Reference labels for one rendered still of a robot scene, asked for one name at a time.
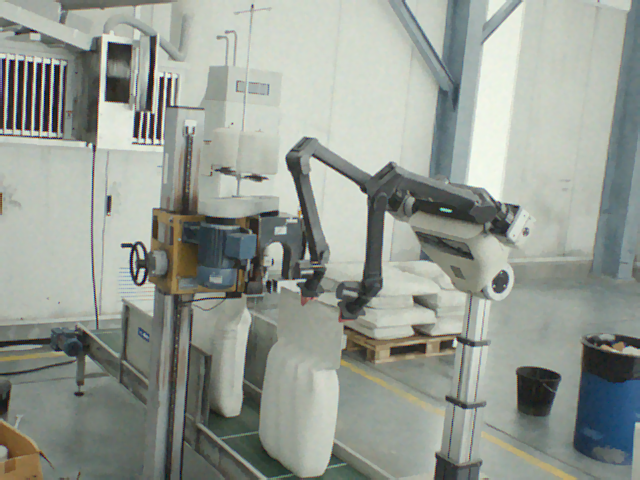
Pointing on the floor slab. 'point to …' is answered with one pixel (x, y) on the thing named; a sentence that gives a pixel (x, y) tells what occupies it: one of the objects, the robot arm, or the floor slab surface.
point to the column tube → (160, 393)
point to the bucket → (536, 389)
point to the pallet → (378, 353)
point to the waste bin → (608, 399)
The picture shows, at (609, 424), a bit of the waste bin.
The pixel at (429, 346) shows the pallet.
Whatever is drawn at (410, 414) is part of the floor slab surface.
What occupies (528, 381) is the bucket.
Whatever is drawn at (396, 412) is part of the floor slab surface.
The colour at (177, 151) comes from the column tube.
